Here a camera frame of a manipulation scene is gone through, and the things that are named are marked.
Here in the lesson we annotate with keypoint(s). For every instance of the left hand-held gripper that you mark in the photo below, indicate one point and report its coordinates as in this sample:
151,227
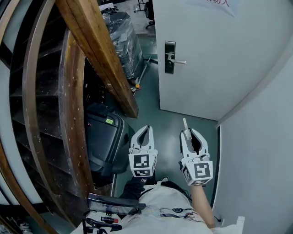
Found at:
142,161

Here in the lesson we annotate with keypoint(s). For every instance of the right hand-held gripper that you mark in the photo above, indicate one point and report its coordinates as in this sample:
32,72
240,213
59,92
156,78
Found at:
201,170

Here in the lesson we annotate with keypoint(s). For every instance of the silver key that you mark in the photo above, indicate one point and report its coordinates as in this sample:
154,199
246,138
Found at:
188,133

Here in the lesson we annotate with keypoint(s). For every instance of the person's left forearm black sleeve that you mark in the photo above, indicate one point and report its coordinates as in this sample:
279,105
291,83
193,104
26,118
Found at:
135,187

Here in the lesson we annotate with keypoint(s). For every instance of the person's right forearm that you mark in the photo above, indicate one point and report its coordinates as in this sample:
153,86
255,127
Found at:
203,205

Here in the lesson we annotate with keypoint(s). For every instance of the white door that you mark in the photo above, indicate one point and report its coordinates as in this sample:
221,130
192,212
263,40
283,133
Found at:
206,80

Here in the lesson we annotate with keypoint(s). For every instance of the white paper door sign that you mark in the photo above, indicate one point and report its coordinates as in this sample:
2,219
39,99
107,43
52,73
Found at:
211,6

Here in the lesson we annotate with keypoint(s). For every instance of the black hard case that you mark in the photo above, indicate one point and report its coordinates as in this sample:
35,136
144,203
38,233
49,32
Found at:
103,141

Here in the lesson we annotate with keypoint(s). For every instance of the black chest-mounted device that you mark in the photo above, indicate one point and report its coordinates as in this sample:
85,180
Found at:
112,204

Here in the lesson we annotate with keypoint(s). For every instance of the brown wooden beam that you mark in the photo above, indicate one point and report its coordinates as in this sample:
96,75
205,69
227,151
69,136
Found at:
100,52

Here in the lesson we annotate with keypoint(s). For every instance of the plastic wrapped pallet load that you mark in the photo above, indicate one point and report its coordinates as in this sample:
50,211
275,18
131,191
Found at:
124,38

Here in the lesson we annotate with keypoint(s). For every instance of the dark wooden staircase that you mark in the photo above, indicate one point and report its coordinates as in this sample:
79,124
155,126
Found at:
43,114

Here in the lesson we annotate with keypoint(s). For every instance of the black office chair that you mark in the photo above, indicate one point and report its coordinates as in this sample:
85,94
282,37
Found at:
150,13

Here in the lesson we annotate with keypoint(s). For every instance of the black chest mount bracket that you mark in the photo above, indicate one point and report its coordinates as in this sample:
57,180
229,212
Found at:
100,224

